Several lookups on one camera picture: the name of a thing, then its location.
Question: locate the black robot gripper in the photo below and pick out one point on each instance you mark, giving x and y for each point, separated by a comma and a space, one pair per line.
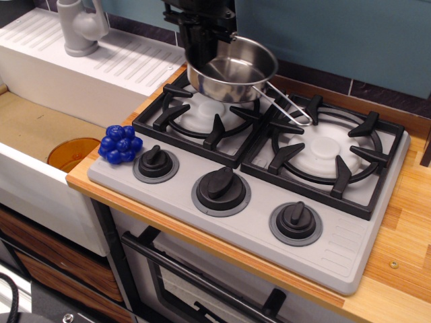
202, 24

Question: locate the stainless steel pot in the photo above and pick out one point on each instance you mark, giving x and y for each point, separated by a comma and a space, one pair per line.
238, 72

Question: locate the blue toy blueberry cluster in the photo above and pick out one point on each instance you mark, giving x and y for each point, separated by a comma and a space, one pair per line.
120, 144

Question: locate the black left stove knob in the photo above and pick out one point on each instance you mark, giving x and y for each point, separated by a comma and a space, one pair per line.
155, 166

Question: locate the black stove knob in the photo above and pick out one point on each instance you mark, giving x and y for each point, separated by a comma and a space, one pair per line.
296, 224
155, 166
221, 193

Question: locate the black middle stove knob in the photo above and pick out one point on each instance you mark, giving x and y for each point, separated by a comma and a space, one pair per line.
221, 193

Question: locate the black right stove knob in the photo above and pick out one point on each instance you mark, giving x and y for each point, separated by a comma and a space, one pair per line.
296, 224

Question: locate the grey toy stove top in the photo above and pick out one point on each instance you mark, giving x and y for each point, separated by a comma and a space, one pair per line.
336, 260

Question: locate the black left burner grate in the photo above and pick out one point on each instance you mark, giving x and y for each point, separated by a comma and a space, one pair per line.
221, 132

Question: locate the black burner grate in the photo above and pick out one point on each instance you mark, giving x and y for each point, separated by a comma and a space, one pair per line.
221, 132
346, 160

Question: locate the grey toy faucet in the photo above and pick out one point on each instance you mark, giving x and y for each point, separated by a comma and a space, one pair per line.
81, 30

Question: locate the white toy sink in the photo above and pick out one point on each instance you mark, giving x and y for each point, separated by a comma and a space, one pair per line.
49, 97

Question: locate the black right burner grate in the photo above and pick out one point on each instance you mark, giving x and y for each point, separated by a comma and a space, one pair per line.
346, 160

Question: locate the toy oven door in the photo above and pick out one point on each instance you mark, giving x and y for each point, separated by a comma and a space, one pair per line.
178, 299

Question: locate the wooden drawer front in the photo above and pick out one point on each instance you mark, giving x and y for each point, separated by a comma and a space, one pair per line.
73, 272

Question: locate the black oven door handle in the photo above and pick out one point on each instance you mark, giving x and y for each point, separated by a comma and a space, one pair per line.
144, 246

